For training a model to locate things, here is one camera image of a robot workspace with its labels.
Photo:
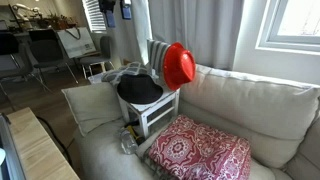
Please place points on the white window blinds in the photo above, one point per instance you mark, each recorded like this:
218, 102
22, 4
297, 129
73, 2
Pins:
95, 15

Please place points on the sheer white curtain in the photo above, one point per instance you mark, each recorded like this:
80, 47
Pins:
141, 30

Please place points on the loose beige cushion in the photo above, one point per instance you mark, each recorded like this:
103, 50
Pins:
93, 106

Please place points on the blue hanging item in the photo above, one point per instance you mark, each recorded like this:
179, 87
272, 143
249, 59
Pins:
110, 15
126, 10

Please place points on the black hat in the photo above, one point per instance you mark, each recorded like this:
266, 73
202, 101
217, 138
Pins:
140, 90

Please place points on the aluminium frame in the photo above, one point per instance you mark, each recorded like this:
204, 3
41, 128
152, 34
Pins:
10, 156

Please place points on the black office chair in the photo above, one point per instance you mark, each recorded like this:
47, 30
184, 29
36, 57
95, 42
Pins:
10, 56
46, 50

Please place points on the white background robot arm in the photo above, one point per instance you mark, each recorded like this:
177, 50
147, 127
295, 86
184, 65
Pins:
25, 10

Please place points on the white tote bag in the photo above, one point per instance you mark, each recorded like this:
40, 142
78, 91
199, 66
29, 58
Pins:
76, 41

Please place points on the grey office chair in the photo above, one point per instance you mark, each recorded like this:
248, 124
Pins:
100, 56

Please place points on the light wooden table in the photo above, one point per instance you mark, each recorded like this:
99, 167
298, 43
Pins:
36, 150

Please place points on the grey striped cloth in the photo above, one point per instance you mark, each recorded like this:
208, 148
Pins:
156, 56

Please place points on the potted plant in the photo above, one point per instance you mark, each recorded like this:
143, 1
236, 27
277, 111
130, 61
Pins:
60, 21

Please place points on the orange red hat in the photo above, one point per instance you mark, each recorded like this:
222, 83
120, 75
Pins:
178, 66

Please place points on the red patterned blanket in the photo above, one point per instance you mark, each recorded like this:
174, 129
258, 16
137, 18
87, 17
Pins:
200, 150

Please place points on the grey white patterned pillow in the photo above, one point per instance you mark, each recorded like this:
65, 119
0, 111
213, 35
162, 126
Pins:
128, 70

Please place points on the beige sofa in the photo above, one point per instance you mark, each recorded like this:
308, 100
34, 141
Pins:
106, 160

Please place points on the clear plastic bottle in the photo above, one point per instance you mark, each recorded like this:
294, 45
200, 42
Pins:
128, 143

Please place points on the white framed window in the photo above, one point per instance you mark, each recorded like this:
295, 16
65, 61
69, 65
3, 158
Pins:
293, 26

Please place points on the grey white curtain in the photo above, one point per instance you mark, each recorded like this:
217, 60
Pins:
200, 30

